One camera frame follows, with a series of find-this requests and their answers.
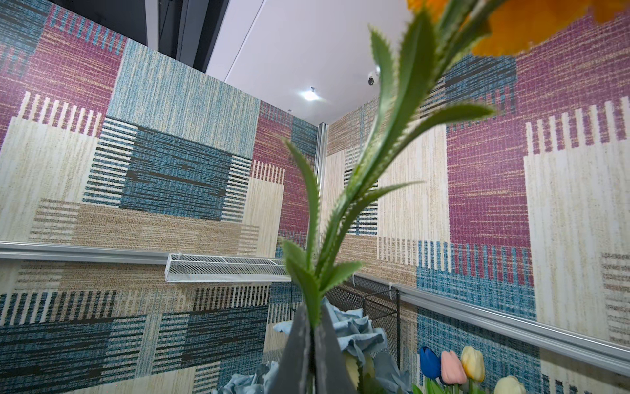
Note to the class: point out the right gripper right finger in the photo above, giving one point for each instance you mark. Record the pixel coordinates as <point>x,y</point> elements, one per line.
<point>329,366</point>

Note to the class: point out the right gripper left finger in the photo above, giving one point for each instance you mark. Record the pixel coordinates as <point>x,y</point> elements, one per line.
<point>294,374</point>

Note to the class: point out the blue hydrangea bunch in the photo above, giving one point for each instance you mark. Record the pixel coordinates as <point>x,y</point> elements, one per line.
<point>343,352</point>

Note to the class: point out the blue tulip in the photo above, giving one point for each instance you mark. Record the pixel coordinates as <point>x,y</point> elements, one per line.
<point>430,363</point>

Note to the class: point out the pink tulip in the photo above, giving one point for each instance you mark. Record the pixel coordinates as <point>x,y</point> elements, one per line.
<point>452,370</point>

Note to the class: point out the yellow tulip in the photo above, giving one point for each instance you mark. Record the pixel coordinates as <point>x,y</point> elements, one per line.
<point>473,363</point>

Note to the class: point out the orange marigold stem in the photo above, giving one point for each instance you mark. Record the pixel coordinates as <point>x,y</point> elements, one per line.
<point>440,34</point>

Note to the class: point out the black wire shelf rack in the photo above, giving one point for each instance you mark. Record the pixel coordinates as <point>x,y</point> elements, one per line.
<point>374,305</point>

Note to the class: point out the white wire mesh basket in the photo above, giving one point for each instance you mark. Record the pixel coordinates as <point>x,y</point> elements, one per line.
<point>194,268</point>

